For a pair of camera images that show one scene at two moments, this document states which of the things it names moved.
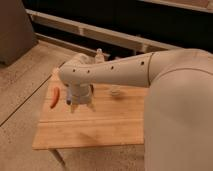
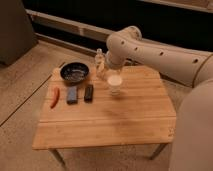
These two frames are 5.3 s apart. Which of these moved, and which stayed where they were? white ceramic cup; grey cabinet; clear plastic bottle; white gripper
Moved: white gripper
Stayed: grey cabinet; white ceramic cup; clear plastic bottle
